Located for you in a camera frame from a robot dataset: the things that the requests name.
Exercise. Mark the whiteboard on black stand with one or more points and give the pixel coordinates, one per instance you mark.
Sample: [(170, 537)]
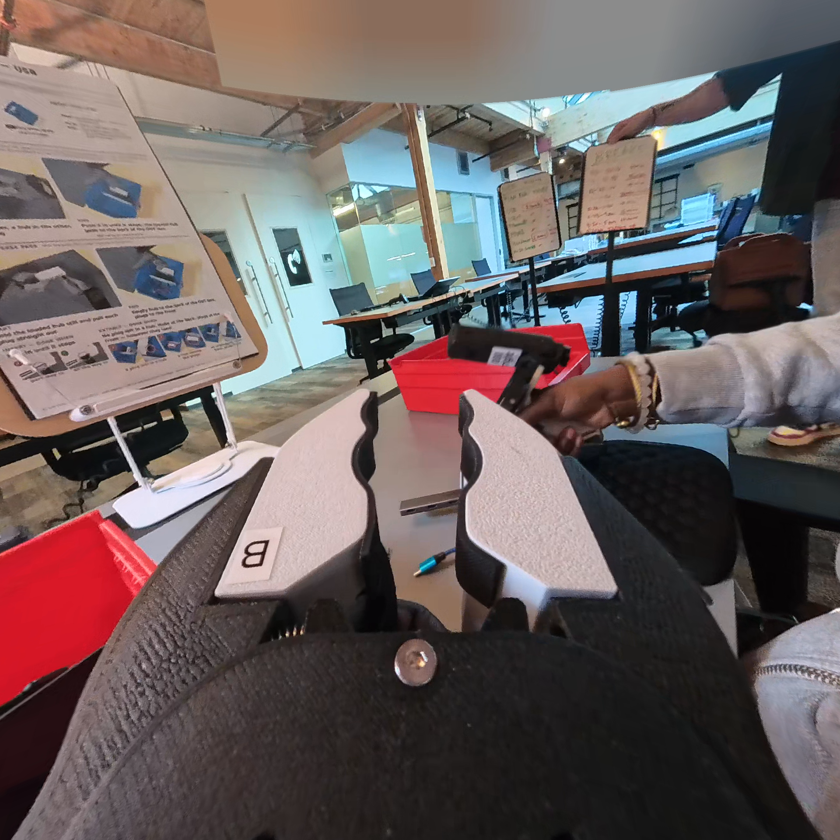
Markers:
[(528, 216), (617, 187)]

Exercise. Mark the wooden top office desk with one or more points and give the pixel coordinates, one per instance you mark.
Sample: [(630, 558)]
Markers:
[(407, 307)]

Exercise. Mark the person's grey zip jacket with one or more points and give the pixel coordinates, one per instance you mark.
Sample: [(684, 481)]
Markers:
[(794, 722)]

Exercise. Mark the long office desk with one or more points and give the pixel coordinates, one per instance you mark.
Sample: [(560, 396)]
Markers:
[(630, 269)]

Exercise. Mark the brown bag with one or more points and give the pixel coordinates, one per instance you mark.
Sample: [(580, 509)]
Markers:
[(761, 275)]

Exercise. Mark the printed instruction sheet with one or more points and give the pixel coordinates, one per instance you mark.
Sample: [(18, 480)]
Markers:
[(98, 229)]

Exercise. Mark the grey usb hub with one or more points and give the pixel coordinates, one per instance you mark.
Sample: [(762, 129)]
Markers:
[(426, 504)]

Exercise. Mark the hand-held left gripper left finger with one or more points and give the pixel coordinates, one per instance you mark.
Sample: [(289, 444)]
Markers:
[(308, 499)]

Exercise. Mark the black phone sign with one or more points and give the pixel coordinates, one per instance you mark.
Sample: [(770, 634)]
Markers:
[(292, 257)]

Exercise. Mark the black mesh chair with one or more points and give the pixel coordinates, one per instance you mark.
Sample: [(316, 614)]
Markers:
[(656, 512)]

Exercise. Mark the black office chair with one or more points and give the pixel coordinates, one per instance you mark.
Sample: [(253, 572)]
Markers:
[(354, 302)]

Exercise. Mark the wooden post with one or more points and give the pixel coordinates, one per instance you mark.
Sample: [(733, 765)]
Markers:
[(423, 197)]

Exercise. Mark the laptop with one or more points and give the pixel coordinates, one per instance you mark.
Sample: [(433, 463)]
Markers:
[(438, 287)]

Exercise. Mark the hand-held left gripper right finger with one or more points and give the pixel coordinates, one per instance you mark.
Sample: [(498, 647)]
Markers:
[(525, 512)]

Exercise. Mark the person's right hand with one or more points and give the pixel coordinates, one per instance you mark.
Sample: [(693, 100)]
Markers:
[(584, 403)]

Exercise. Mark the red plastic bin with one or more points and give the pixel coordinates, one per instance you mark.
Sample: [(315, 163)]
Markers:
[(446, 384), (59, 590)]

